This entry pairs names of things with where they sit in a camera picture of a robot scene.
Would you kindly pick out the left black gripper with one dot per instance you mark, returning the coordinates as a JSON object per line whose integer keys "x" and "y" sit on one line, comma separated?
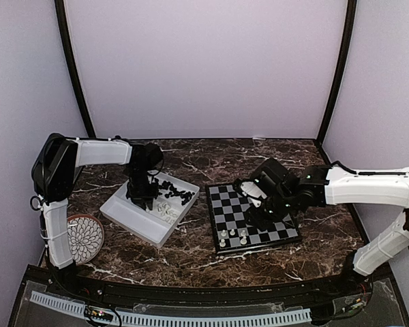
{"x": 137, "y": 199}

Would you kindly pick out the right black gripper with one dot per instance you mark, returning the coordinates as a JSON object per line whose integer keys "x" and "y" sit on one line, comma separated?
{"x": 259, "y": 222}

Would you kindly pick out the white plastic divided tray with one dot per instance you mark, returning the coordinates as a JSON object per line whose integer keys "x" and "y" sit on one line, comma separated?
{"x": 153, "y": 225}

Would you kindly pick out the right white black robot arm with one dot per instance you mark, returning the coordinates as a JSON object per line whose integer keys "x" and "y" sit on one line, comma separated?
{"x": 333, "y": 184}

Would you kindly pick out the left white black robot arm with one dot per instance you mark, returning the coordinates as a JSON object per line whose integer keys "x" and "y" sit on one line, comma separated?
{"x": 53, "y": 176}

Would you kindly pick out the pile of white chess pieces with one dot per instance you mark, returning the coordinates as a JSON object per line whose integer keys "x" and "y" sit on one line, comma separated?
{"x": 166, "y": 213}

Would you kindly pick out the pile of black chess pieces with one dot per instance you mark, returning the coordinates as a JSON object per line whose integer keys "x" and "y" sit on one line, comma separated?
{"x": 169, "y": 191}

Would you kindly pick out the black white chessboard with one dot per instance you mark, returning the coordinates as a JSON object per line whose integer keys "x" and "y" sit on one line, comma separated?
{"x": 235, "y": 226}

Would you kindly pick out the floral patterned ceramic plate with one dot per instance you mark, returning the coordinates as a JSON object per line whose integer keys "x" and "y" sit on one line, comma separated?
{"x": 86, "y": 237}

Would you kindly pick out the white slotted cable duct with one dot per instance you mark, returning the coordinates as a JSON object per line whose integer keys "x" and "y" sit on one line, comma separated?
{"x": 159, "y": 315}

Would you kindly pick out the black front rail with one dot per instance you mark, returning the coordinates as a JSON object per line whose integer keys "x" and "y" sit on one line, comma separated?
{"x": 95, "y": 291}

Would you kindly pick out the left black frame post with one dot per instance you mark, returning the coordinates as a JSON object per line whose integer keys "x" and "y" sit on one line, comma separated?
{"x": 72, "y": 67}

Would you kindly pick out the black frame post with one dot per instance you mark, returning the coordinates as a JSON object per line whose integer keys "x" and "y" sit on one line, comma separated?
{"x": 72, "y": 67}
{"x": 344, "y": 48}

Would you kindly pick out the right black frame post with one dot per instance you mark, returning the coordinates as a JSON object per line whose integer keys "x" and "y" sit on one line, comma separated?
{"x": 344, "y": 48}

